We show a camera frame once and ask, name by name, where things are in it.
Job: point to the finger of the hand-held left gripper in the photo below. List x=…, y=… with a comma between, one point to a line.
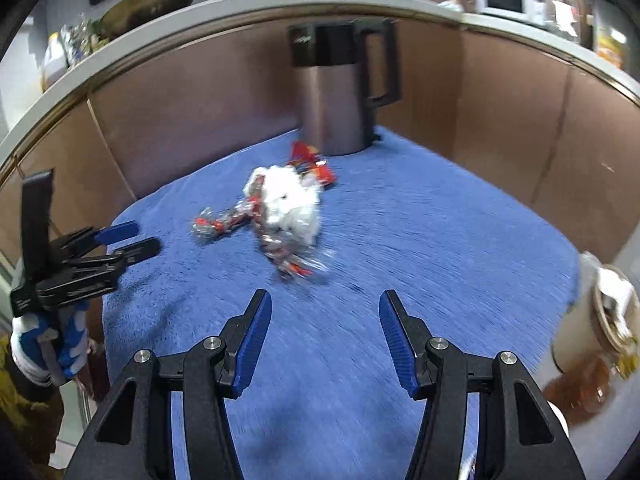
x=117, y=233
x=142, y=250

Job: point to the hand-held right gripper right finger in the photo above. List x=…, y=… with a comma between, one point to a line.
x=400, y=347

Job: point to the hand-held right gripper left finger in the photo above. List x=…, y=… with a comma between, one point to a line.
x=252, y=342

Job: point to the silver red candy wrapper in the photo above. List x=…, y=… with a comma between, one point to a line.
x=215, y=224
x=292, y=262

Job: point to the white tissue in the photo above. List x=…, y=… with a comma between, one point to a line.
x=292, y=205

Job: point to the red snack wrapper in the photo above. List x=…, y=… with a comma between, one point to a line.
x=310, y=160

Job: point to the translucent brown trash bin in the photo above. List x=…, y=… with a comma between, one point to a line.
x=595, y=340

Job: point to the person's left forearm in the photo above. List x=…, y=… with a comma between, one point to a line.
x=25, y=410

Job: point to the person's left hand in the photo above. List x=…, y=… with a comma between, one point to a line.
x=65, y=345

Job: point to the blue towel mat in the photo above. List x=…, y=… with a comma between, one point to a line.
x=350, y=270

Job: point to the cooking oil bottle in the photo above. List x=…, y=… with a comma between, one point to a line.
x=54, y=57

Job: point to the black electric kettle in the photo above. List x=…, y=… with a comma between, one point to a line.
x=335, y=95

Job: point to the white microwave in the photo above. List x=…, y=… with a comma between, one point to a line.
x=507, y=0

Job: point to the yellow detergent bottle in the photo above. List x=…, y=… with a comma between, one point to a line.
x=611, y=49

